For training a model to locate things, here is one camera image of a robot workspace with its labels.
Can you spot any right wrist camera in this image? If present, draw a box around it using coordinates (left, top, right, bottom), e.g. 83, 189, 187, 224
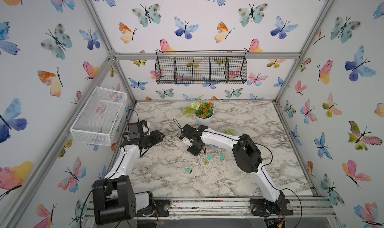
179, 135, 192, 147

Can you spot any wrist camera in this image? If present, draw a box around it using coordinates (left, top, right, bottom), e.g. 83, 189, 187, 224
179, 135, 192, 147
141, 120, 150, 136

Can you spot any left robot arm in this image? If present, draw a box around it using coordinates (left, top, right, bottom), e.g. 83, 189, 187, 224
92, 120, 165, 226

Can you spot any black wire wall basket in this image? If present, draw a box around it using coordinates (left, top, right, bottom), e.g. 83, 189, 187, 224
153, 50, 248, 84

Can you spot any white mesh wall basket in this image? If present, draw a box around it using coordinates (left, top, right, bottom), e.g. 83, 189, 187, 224
70, 86, 127, 146

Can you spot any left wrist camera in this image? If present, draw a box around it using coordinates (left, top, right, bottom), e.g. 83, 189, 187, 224
141, 120, 150, 136

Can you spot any white pot with flowers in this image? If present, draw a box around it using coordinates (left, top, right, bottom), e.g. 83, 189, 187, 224
181, 96, 215, 126

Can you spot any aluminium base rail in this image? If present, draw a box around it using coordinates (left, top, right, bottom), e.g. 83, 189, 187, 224
86, 197, 337, 220

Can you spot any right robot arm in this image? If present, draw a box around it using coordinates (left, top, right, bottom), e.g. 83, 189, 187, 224
179, 125, 294, 218

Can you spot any green garden fork wooden handle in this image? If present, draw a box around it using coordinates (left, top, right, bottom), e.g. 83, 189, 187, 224
222, 128, 237, 136

